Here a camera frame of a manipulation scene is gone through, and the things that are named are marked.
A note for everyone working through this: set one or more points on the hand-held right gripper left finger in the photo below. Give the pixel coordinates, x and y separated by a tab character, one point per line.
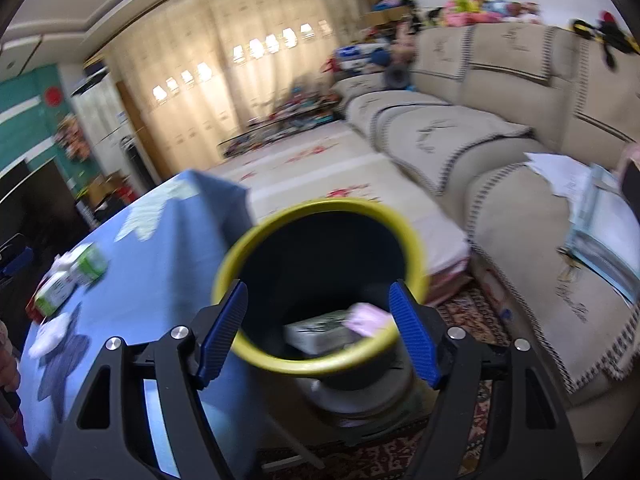
222	330

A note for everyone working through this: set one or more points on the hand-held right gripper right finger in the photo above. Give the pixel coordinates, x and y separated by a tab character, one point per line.
412	330

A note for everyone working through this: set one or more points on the pink carton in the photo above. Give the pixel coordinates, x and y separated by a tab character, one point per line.
372	320

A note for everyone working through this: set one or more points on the green white carton box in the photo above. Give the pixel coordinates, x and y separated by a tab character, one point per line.
320	332

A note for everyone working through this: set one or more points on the yellow rimmed black bin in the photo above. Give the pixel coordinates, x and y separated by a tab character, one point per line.
300	260

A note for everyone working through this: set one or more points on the person's left forearm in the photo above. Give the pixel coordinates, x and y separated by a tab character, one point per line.
7	360

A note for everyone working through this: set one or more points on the blue tablecloth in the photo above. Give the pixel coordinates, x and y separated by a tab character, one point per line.
150	270

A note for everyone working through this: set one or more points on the green white bottle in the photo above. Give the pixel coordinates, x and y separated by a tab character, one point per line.
55	292

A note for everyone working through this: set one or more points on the white foam net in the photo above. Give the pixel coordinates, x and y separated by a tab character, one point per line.
50	335

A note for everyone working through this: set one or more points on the open cardboard box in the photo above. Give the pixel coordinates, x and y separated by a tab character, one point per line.
105	187

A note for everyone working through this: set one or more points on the black tower fan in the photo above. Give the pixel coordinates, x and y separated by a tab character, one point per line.
135	160

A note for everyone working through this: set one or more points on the beige sofa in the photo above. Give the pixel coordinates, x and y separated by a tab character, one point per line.
450	135

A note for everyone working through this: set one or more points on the stack of booklets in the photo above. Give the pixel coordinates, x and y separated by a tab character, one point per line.
600	240

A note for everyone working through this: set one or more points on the white papers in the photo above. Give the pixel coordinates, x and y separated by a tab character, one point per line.
560	172

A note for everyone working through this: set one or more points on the large black television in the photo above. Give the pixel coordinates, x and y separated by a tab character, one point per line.
35	200

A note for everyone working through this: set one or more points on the beige curtains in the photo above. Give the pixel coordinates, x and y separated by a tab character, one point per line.
225	100

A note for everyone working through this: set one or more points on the white standing air conditioner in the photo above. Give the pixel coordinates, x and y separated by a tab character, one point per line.
105	120

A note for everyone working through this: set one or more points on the hanging flower decoration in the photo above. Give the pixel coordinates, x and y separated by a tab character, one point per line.
75	135

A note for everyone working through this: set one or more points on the grey round cushion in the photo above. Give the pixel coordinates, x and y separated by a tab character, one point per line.
396	78

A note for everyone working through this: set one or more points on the pile of plush toys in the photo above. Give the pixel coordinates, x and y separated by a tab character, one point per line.
480	7

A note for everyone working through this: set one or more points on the cardboard box stack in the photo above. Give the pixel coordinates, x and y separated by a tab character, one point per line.
375	2

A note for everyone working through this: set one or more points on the black yellow plush toy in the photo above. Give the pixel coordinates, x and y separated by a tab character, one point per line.
605	35

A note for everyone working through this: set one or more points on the red round wall decoration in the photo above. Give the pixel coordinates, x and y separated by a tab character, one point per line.
53	96

